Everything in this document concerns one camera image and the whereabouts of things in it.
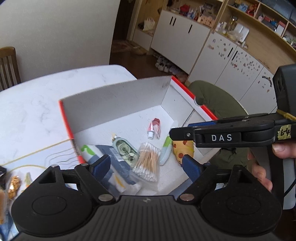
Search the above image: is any white floor cabinet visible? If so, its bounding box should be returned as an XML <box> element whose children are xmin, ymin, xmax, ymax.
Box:
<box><xmin>150</xmin><ymin>9</ymin><xmax>213</xmax><ymax>81</ymax></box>

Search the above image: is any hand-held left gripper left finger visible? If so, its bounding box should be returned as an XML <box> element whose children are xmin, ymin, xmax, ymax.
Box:
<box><xmin>37</xmin><ymin>154</ymin><xmax>116</xmax><ymax>204</ymax></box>

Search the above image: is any brown wooden chair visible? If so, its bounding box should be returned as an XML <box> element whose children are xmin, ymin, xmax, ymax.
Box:
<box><xmin>0</xmin><ymin>47</ymin><xmax>22</xmax><ymax>91</ymax></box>

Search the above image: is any white green tube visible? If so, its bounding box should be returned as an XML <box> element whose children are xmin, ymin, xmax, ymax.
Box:
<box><xmin>159</xmin><ymin>136</ymin><xmax>173</xmax><ymax>166</ymax></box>

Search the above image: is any cotton swab packet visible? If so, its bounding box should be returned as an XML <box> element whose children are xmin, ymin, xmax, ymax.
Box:
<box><xmin>132</xmin><ymin>142</ymin><xmax>161</xmax><ymax>182</ymax></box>

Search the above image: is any wooden shelf unit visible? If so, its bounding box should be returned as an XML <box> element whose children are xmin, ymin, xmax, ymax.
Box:
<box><xmin>201</xmin><ymin>0</ymin><xmax>296</xmax><ymax>75</ymax></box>

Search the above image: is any dark blue white packet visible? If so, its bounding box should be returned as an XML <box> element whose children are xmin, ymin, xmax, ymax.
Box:
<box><xmin>80</xmin><ymin>144</ymin><xmax>142</xmax><ymax>194</ymax></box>

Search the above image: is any correction tape dispenser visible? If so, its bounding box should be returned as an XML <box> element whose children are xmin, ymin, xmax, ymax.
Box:
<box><xmin>112</xmin><ymin>134</ymin><xmax>140</xmax><ymax>168</ymax></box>

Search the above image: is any small pink tube packet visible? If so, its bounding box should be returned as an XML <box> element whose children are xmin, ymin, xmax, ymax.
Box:
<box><xmin>147</xmin><ymin>118</ymin><xmax>162</xmax><ymax>139</ymax></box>

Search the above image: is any person's right hand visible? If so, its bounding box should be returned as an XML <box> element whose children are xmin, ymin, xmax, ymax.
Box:
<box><xmin>247</xmin><ymin>142</ymin><xmax>296</xmax><ymax>193</ymax></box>

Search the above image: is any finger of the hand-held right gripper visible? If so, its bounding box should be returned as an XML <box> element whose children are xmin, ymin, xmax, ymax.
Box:
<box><xmin>187</xmin><ymin>113</ymin><xmax>274</xmax><ymax>128</ymax></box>
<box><xmin>169</xmin><ymin>126</ymin><xmax>197</xmax><ymax>142</ymax></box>

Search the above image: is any white sneakers pair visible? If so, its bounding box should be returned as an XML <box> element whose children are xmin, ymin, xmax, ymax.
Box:
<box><xmin>155</xmin><ymin>58</ymin><xmax>170</xmax><ymax>72</ymax></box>

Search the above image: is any white tote bag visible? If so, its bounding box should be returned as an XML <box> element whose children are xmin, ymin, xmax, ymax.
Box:
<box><xmin>143</xmin><ymin>17</ymin><xmax>158</xmax><ymax>32</ymax></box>

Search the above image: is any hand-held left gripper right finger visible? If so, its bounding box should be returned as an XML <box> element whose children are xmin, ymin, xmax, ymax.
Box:
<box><xmin>178</xmin><ymin>155</ymin><xmax>252</xmax><ymax>204</ymax></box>

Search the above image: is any stickered white cabinet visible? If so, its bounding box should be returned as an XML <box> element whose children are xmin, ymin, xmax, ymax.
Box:
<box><xmin>187</xmin><ymin>32</ymin><xmax>278</xmax><ymax>109</ymax></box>

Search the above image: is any olive green padded chair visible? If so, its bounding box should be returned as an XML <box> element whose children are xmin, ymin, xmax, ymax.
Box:
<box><xmin>188</xmin><ymin>80</ymin><xmax>253</xmax><ymax>173</ymax></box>

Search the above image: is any yellow red-spotted squishy toy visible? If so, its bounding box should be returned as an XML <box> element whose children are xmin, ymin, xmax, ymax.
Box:
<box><xmin>172</xmin><ymin>139</ymin><xmax>194</xmax><ymax>164</ymax></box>

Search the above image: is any fish print table mat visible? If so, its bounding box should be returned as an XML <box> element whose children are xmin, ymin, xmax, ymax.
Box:
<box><xmin>0</xmin><ymin>138</ymin><xmax>80</xmax><ymax>241</ymax></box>

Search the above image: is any orange snack packet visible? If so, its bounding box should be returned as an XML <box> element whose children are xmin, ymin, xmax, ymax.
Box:
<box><xmin>8</xmin><ymin>175</ymin><xmax>22</xmax><ymax>200</ymax></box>

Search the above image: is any low white bench cabinet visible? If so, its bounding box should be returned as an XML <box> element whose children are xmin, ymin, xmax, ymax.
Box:
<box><xmin>133</xmin><ymin>30</ymin><xmax>154</xmax><ymax>50</ymax></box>

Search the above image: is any pale slippers pair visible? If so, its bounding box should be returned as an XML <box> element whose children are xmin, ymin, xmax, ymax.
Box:
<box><xmin>170</xmin><ymin>66</ymin><xmax>188</xmax><ymax>82</ymax></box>

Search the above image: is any red cardboard box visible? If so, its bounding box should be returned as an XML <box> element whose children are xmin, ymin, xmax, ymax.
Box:
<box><xmin>58</xmin><ymin>75</ymin><xmax>219</xmax><ymax>196</ymax></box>

